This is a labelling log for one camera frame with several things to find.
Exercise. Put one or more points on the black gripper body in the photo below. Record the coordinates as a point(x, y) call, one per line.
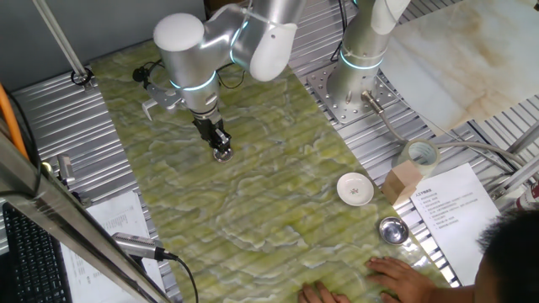
point(212, 130)

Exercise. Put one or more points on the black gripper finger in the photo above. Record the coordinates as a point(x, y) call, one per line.
point(217, 150)
point(227, 148)

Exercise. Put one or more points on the white ceramic saucer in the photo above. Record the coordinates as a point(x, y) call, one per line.
point(355, 189)

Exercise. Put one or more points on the person's right forearm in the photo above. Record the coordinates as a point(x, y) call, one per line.
point(455, 294)

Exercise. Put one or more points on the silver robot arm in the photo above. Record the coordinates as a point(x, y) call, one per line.
point(189, 54)

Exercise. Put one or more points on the person's left hand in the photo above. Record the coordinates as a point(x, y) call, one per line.
point(322, 295)

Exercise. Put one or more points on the person's right hand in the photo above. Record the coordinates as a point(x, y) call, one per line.
point(400, 278)

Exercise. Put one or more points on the green marble pattern mat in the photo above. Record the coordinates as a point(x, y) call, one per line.
point(273, 189)

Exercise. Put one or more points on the black round knob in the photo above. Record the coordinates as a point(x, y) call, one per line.
point(140, 75)

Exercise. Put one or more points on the printed list paper sheet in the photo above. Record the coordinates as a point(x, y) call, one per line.
point(122, 214)

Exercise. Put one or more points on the small grey device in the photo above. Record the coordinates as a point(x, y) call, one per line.
point(65, 168)

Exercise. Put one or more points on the wooden block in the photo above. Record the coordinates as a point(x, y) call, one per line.
point(400, 183)

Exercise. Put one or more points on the metal pole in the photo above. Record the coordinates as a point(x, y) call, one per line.
point(59, 42)

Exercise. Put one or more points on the round steel bowl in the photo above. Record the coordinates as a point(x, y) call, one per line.
point(393, 230)

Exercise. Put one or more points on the clear tape roll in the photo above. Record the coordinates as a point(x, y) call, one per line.
point(421, 153)

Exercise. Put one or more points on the black keyboard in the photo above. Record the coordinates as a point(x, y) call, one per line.
point(33, 261)

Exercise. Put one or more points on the white instruction paper sheet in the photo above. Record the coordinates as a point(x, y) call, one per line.
point(455, 210)

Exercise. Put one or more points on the white marble board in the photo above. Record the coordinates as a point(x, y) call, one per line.
point(455, 63)

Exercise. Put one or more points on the white bottle red label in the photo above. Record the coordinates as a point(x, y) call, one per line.
point(529, 198)

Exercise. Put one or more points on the person's head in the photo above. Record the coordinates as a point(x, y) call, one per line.
point(513, 261)

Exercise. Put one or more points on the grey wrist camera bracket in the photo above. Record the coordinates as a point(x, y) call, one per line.
point(166, 97)

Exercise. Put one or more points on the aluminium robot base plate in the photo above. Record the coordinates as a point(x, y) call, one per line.
point(328, 97)

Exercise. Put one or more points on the steel frame beam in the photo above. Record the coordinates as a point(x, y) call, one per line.
point(63, 219)

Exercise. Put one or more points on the aluminium frame bar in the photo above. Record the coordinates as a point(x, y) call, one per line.
point(524, 141)
point(516, 179)

